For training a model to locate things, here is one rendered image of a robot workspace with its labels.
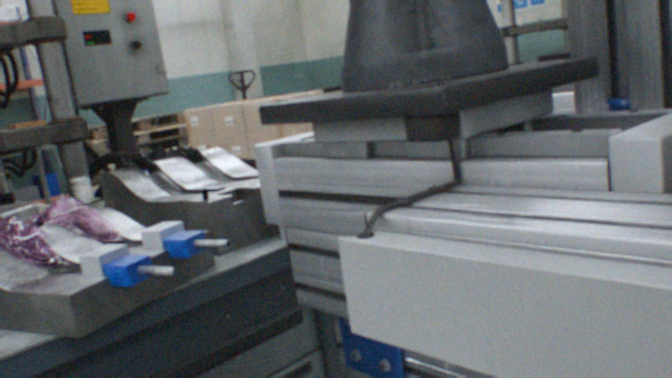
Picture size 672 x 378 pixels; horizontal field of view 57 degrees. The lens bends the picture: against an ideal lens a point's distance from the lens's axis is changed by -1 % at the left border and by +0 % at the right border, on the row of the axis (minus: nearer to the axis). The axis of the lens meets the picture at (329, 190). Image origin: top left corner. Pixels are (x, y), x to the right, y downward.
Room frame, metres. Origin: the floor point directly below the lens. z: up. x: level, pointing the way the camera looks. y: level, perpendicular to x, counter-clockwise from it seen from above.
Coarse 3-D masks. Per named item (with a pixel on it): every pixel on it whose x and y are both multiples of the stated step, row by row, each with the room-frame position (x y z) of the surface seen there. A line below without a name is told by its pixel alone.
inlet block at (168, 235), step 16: (160, 224) 0.89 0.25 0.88; (176, 224) 0.87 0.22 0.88; (144, 240) 0.86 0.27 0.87; (160, 240) 0.84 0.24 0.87; (176, 240) 0.83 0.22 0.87; (192, 240) 0.84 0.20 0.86; (208, 240) 0.83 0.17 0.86; (224, 240) 0.82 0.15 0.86; (176, 256) 0.84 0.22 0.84; (192, 256) 0.83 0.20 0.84
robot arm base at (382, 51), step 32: (352, 0) 0.57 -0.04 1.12; (384, 0) 0.53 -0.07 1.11; (416, 0) 0.52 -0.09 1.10; (448, 0) 0.52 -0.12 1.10; (480, 0) 0.54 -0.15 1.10; (352, 32) 0.56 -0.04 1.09; (384, 32) 0.53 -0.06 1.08; (416, 32) 0.52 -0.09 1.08; (448, 32) 0.51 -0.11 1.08; (480, 32) 0.52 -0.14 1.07; (352, 64) 0.55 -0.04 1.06; (384, 64) 0.52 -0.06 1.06; (416, 64) 0.51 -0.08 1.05; (448, 64) 0.51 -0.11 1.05; (480, 64) 0.52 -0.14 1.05
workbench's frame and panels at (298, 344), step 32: (288, 256) 0.98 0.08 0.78; (192, 288) 0.85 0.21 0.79; (224, 288) 0.89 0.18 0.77; (256, 288) 0.98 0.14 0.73; (288, 288) 1.03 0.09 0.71; (128, 320) 0.78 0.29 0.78; (160, 320) 0.81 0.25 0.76; (192, 320) 0.90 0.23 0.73; (224, 320) 0.94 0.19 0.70; (256, 320) 0.98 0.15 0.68; (288, 320) 1.05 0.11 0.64; (320, 320) 1.08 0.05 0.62; (32, 352) 0.70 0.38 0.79; (64, 352) 0.72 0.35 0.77; (96, 352) 0.79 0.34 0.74; (128, 352) 0.82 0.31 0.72; (160, 352) 0.86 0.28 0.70; (192, 352) 0.89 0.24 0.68; (224, 352) 0.96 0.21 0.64; (256, 352) 0.98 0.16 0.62; (288, 352) 1.03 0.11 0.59; (320, 352) 1.08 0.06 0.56
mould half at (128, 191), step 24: (168, 168) 1.25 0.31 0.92; (192, 168) 1.26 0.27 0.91; (240, 168) 1.30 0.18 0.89; (120, 192) 1.18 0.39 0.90; (144, 192) 1.15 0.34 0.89; (216, 192) 1.05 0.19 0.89; (144, 216) 1.13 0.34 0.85; (168, 216) 1.06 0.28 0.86; (192, 216) 1.01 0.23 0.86; (216, 216) 0.97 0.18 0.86; (240, 216) 1.00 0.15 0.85; (264, 216) 1.04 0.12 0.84; (240, 240) 1.00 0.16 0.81
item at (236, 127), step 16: (272, 96) 5.76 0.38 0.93; (288, 96) 5.02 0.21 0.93; (304, 96) 5.15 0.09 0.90; (192, 112) 5.62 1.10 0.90; (208, 112) 5.47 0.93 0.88; (224, 112) 5.32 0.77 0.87; (240, 112) 5.18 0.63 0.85; (256, 112) 5.06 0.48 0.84; (192, 128) 5.65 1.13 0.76; (208, 128) 5.49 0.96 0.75; (224, 128) 5.35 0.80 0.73; (240, 128) 5.20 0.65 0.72; (256, 128) 5.07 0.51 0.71; (272, 128) 4.96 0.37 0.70; (288, 128) 4.98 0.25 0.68; (304, 128) 5.11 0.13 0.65; (192, 144) 5.69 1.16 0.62; (208, 144) 5.53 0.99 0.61; (224, 144) 5.38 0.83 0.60; (240, 144) 5.23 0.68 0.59
